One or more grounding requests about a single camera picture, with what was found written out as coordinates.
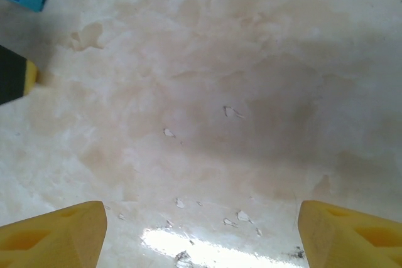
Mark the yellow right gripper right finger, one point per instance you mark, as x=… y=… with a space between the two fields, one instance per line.
x=351 y=239

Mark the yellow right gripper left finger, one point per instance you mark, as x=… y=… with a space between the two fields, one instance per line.
x=47 y=239

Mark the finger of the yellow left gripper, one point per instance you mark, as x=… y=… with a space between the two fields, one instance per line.
x=31 y=76

